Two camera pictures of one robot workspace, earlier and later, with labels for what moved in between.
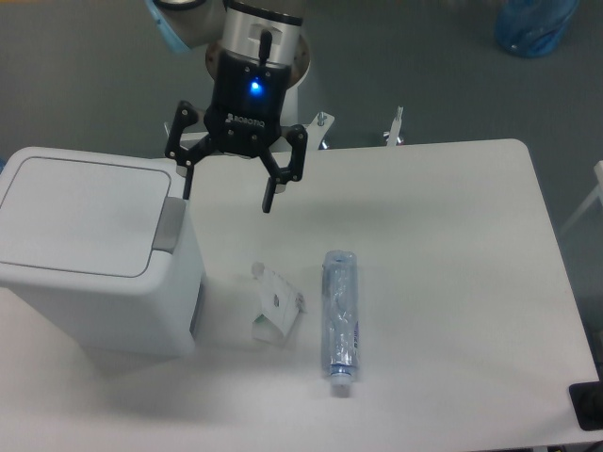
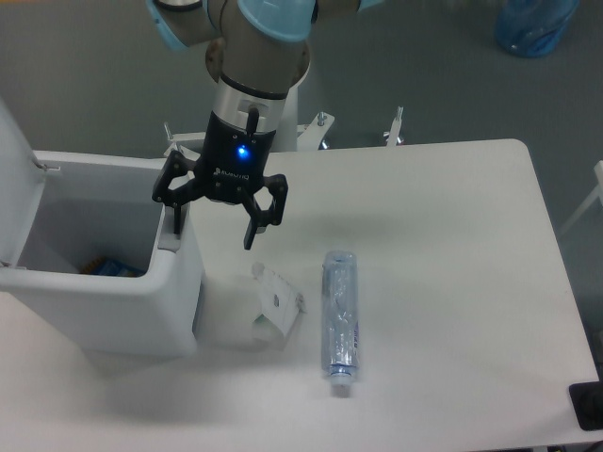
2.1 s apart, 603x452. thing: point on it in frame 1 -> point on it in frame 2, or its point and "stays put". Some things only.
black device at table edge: (587, 402) stays put
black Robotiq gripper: (245, 118) -> (233, 162)
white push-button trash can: (103, 243) stays put
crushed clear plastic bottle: (340, 319) stays put
